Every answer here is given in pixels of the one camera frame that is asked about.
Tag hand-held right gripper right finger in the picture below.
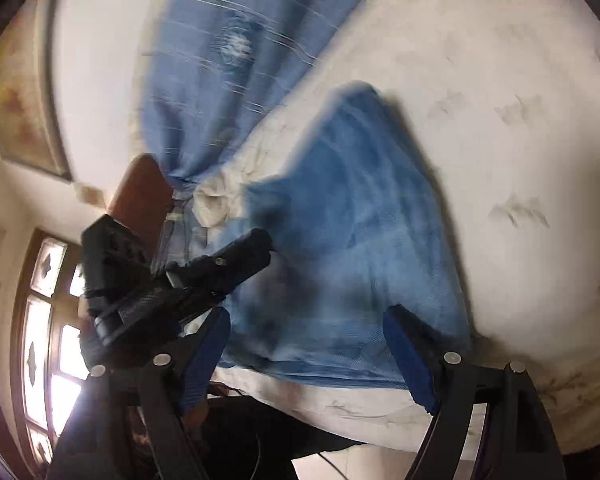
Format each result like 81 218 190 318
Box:
382 304 568 480

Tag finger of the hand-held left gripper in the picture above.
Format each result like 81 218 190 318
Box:
167 228 273 312

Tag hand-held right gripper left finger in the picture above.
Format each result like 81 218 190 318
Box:
45 306 232 480

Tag blue denim pants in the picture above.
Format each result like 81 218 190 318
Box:
215 80 476 391

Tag brown headboard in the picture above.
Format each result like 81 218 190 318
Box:
105 154 176 261

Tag wooden framed window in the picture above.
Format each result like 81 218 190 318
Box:
10 227 111 466

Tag dark cloth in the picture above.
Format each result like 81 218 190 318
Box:
200 392 371 480

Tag cream floral bed sheet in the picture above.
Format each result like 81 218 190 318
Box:
195 0 600 456

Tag small wall picture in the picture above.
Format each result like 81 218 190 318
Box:
74 182 104 207

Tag large framed wall picture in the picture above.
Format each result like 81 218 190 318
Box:
0 0 73 181

